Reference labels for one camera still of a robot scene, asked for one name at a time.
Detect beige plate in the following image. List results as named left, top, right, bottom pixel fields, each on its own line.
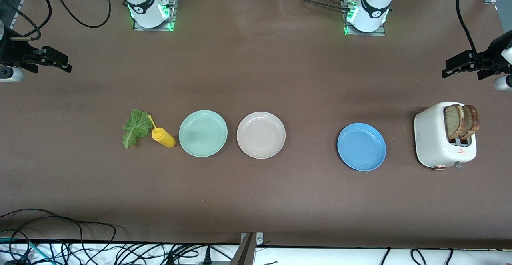
left=236, top=112, right=286, bottom=159

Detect blue plate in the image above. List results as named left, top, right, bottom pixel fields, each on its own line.
left=337, top=123, right=387, bottom=172

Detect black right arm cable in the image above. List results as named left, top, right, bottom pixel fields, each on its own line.
left=46, top=0, right=112, bottom=28

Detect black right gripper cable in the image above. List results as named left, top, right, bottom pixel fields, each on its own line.
left=0, top=0, right=53, bottom=41

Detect teal cable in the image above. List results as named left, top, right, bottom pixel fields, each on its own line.
left=0, top=237, right=52, bottom=265

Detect white toaster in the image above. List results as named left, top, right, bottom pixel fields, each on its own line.
left=414, top=102, right=477, bottom=170

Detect light crust bread slice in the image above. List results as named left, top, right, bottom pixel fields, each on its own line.
left=444, top=105, right=468, bottom=139

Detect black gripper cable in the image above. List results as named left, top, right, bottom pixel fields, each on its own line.
left=0, top=0, right=53, bottom=41
left=456, top=0, right=480, bottom=54

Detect black base power cables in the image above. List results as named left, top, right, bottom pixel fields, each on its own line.
left=278, top=0, right=354, bottom=13

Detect yellow mustard squeeze bottle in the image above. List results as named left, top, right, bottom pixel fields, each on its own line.
left=148, top=115, right=176, bottom=149

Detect dark crust bread slice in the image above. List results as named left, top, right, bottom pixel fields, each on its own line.
left=462, top=105, right=480, bottom=141

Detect mint green plate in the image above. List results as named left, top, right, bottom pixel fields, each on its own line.
left=178, top=110, right=228, bottom=158

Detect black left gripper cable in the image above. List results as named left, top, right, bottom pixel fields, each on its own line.
left=456, top=0, right=480, bottom=54

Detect green lettuce leaf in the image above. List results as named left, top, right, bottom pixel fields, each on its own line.
left=122, top=109, right=154, bottom=149

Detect grey metal bracket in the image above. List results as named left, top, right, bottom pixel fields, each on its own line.
left=230, top=232, right=264, bottom=265

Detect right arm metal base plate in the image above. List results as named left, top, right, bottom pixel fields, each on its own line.
left=133, top=0, right=178, bottom=32

